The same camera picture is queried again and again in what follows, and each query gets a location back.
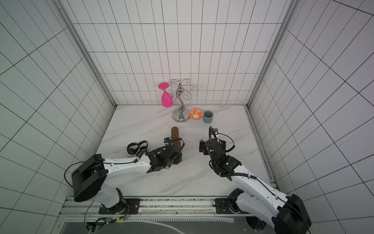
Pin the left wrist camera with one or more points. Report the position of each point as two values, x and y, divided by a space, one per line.
167 140

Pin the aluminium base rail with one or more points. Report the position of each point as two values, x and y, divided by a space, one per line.
152 207

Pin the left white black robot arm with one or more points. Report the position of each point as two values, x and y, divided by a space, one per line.
90 181

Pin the silver metal glass rack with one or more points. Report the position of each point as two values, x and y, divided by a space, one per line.
180 91

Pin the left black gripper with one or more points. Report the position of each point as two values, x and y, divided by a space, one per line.
177 159

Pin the brown wooden watch stand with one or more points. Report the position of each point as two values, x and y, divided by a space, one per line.
175 136

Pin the grey-green ceramic cup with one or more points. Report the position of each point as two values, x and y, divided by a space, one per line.
207 117

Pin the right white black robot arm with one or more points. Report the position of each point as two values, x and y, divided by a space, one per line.
286 214

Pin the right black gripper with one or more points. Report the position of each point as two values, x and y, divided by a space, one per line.
210 144

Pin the pink plastic wine glass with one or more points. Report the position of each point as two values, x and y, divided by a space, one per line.
167 101

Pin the orange patterned small bowl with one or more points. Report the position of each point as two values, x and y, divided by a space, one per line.
196 114

